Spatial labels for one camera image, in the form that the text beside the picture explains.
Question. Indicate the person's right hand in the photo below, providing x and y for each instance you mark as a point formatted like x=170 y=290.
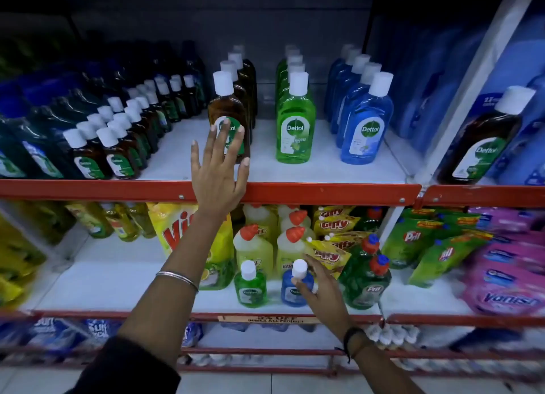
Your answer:
x=328 y=300

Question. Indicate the person's left hand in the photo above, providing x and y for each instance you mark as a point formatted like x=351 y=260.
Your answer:
x=215 y=185

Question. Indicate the person's left little finger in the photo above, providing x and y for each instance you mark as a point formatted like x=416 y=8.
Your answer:
x=196 y=157

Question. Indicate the person's right thumb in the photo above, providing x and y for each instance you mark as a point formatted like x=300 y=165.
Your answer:
x=304 y=291

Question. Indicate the person's left middle finger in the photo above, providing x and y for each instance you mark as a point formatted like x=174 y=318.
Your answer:
x=223 y=136

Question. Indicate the person's left thumb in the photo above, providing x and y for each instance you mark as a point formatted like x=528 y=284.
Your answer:
x=243 y=174

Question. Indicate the small blue liquid bottle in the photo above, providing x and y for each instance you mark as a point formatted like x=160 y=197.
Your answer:
x=291 y=296

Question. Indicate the person's right forearm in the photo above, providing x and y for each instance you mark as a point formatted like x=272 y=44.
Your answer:
x=383 y=372

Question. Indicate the person's left forearm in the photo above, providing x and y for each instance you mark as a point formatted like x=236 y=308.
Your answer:
x=170 y=312

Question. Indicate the large brown antiseptic bottle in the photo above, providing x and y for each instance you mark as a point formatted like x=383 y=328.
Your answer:
x=481 y=146
x=235 y=60
x=225 y=106
x=239 y=49
x=229 y=68

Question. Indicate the small yellow refill pouch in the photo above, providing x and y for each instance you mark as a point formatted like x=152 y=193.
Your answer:
x=347 y=239
x=332 y=212
x=336 y=225
x=328 y=257

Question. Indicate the yellow cleaner bottle red cap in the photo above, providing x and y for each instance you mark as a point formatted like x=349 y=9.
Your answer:
x=253 y=253
x=298 y=217
x=287 y=253
x=262 y=218

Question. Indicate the small green liquid bottle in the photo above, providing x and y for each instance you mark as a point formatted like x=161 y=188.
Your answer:
x=250 y=293

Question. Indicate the large green liquid bottle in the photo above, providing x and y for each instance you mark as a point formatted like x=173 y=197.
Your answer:
x=296 y=67
x=296 y=146
x=294 y=59
x=293 y=53
x=290 y=47

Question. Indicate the green dish liquid bottle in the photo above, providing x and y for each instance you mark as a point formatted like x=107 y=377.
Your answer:
x=360 y=259
x=366 y=289
x=370 y=221

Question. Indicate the black wrist band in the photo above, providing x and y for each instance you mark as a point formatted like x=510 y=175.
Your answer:
x=348 y=338

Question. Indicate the group of small brown bottles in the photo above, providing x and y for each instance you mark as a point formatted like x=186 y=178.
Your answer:
x=119 y=159

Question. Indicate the large yellow dishwash pouch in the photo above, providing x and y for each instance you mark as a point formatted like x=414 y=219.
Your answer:
x=168 y=231

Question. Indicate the yellow-green dish liquid bottle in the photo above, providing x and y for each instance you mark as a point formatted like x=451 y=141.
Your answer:
x=91 y=223
x=142 y=219
x=121 y=224

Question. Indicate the white shelf with red edge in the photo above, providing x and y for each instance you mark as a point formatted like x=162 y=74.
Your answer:
x=481 y=196
x=323 y=193
x=425 y=320
x=106 y=287

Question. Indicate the row of white bottle tops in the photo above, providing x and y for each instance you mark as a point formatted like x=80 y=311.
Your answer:
x=391 y=334

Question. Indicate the green dishwash refill pouch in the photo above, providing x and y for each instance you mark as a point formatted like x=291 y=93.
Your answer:
x=460 y=221
x=443 y=257
x=419 y=214
x=408 y=240

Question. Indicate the silver bangle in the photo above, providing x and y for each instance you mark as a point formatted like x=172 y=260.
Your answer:
x=179 y=277

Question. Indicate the large blue liquid bottle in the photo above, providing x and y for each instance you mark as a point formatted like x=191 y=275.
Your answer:
x=370 y=72
x=352 y=56
x=366 y=146
x=360 y=63
x=346 y=50

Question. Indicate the group of dark teal bottles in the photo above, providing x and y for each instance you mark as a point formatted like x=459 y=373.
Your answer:
x=38 y=151

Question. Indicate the black sleeve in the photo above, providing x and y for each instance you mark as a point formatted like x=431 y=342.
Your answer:
x=123 y=368

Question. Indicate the pile of pink pouches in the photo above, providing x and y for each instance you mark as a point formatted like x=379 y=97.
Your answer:
x=502 y=295

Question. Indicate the row of blue refill pouches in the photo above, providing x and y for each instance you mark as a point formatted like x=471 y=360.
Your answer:
x=519 y=61
x=430 y=91

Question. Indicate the pile of yellow packets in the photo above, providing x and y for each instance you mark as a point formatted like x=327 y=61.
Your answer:
x=17 y=261

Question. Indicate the row of blue detergent packets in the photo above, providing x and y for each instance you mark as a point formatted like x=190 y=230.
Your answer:
x=55 y=329

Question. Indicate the white shelf upright post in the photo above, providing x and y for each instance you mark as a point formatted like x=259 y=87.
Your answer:
x=477 y=74

